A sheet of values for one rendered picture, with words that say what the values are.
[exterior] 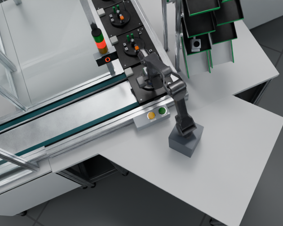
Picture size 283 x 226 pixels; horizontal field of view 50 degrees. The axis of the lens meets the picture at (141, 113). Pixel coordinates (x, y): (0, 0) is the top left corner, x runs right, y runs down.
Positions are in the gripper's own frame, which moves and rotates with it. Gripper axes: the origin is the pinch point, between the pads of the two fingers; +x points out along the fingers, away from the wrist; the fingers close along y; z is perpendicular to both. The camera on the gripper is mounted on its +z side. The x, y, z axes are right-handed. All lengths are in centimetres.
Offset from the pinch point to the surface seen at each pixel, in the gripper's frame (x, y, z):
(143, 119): 13.6, -13.6, 13.5
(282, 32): 108, 151, -48
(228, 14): -27, 43, -3
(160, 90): 12.5, 2.8, 1.5
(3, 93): -12, -76, -22
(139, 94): 12.5, -9.7, -1.6
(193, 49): -13.3, 23.7, -1.2
